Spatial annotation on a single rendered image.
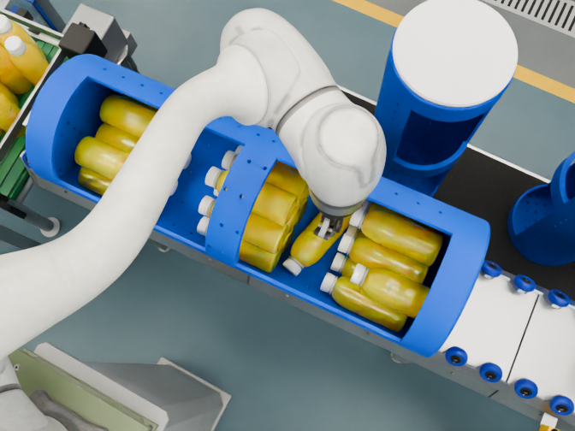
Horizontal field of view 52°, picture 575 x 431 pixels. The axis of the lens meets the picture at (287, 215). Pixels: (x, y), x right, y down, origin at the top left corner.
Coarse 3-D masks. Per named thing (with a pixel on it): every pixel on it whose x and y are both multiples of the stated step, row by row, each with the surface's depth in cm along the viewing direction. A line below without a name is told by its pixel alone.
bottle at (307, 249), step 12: (348, 216) 123; (312, 228) 122; (300, 240) 121; (312, 240) 121; (324, 240) 121; (300, 252) 121; (312, 252) 121; (324, 252) 123; (300, 264) 121; (312, 264) 123
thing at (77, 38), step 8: (72, 24) 141; (80, 24) 142; (72, 32) 141; (80, 32) 141; (88, 32) 140; (96, 32) 141; (64, 40) 140; (72, 40) 140; (80, 40) 140; (88, 40) 140; (96, 40) 142; (64, 48) 140; (72, 48) 140; (80, 48) 139; (88, 48) 140; (96, 48) 143; (104, 48) 147; (72, 56) 143
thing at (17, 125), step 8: (56, 56) 142; (64, 56) 144; (56, 64) 143; (48, 72) 141; (40, 80) 140; (40, 88) 141; (32, 96) 139; (24, 104) 139; (32, 104) 140; (24, 112) 139; (16, 120) 138; (24, 120) 140; (16, 128) 139; (8, 136) 137; (16, 136) 140; (0, 144) 136; (8, 144) 138; (0, 152) 137; (0, 160) 138
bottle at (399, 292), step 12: (372, 276) 111; (384, 276) 110; (396, 276) 111; (372, 288) 110; (384, 288) 110; (396, 288) 109; (408, 288) 109; (420, 288) 110; (384, 300) 110; (396, 300) 109; (408, 300) 109; (420, 300) 109; (408, 312) 110
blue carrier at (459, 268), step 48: (48, 96) 111; (96, 96) 129; (144, 96) 112; (48, 144) 112; (240, 144) 108; (192, 192) 134; (240, 192) 104; (384, 192) 106; (192, 240) 122; (240, 240) 108; (336, 240) 129; (480, 240) 102; (288, 288) 111; (432, 288) 99; (384, 336) 109; (432, 336) 102
